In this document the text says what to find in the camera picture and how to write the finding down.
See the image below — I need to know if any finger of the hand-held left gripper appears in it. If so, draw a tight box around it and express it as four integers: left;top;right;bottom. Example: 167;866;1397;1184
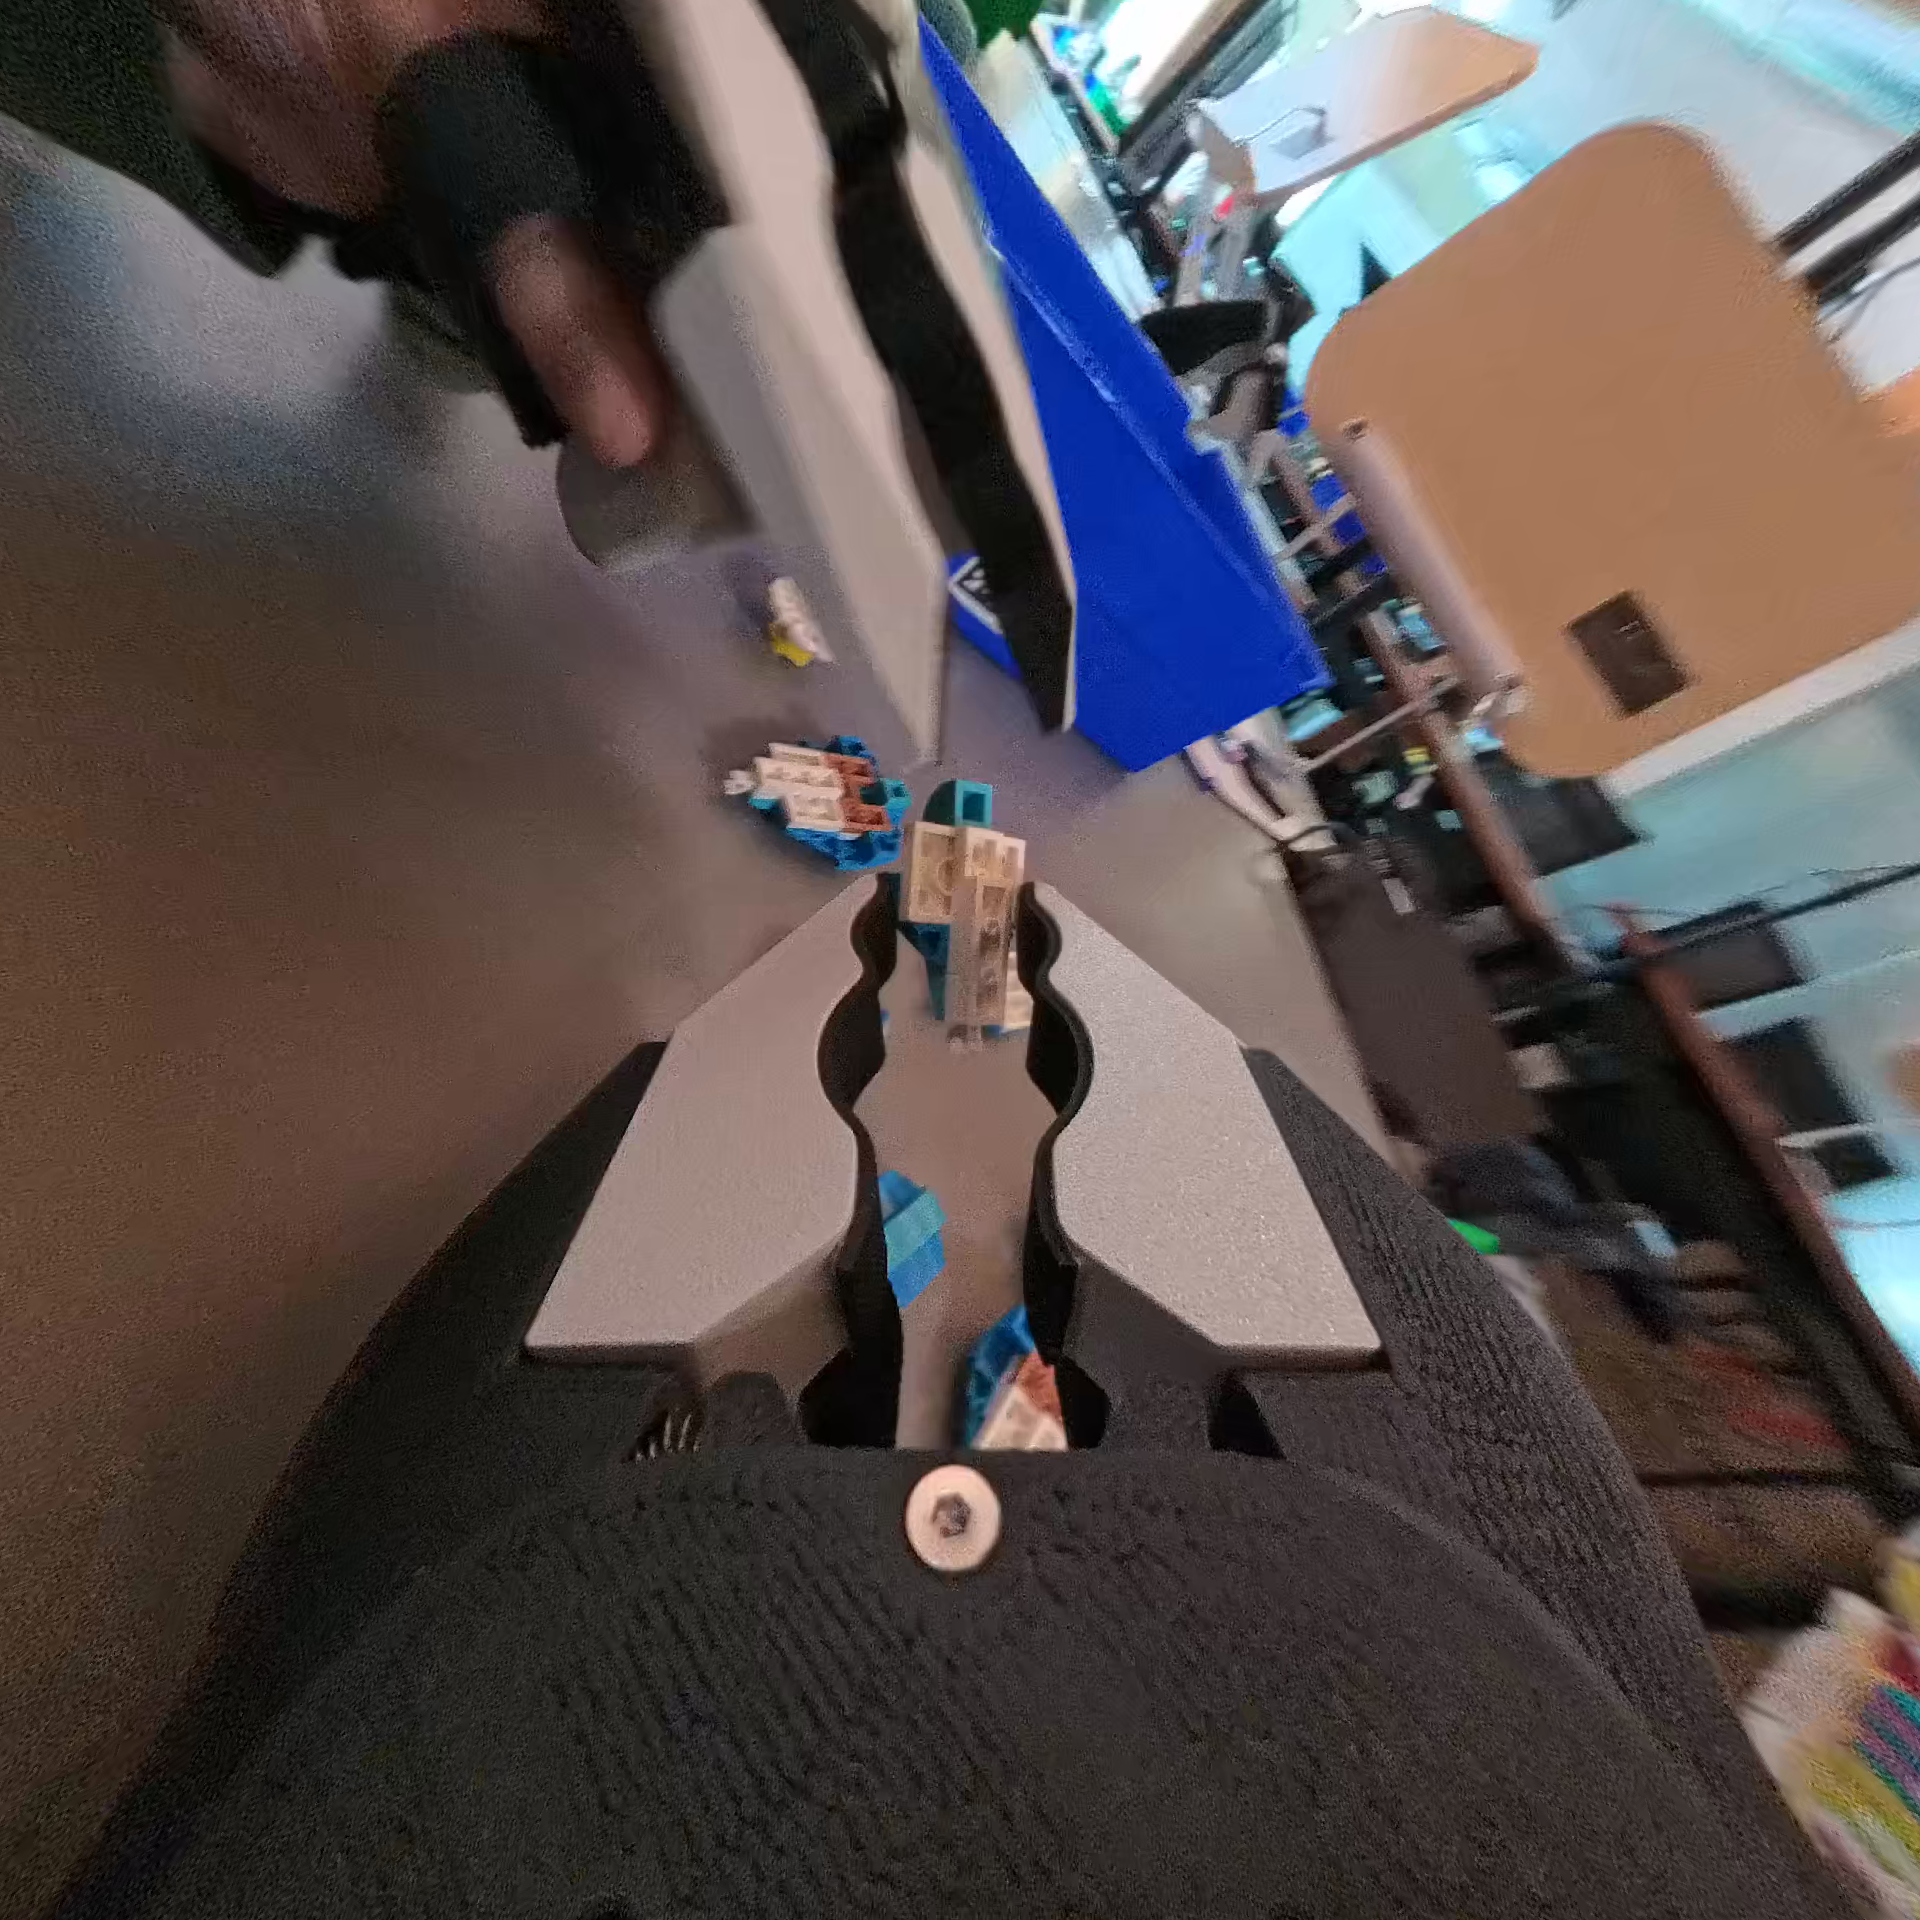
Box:
761;0;1082;737
637;0;950;763

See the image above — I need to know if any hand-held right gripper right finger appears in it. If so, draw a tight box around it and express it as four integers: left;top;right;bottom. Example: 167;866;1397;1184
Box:
1018;882;1386;1444

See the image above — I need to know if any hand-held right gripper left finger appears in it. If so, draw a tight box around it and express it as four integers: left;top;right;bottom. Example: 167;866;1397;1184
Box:
523;873;906;1451

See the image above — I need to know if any blue and white lego piece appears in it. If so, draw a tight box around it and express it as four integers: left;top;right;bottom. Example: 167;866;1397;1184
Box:
897;777;1041;1053

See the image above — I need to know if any blue orange white lego piece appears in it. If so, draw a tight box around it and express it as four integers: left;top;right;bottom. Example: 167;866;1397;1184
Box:
722;734;915;873
961;1302;1073;1451

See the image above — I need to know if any person's left hand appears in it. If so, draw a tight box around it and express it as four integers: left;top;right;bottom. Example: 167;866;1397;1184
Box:
158;0;675;472

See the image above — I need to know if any blue box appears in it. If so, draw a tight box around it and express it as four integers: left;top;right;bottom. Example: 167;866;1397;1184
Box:
911;12;1333;777

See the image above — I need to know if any tan wooden panel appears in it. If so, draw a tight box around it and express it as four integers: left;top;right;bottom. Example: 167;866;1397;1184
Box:
1302;120;1920;784

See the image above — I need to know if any colourful printed paper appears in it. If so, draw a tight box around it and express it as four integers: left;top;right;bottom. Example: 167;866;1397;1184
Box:
1738;1558;1920;1920

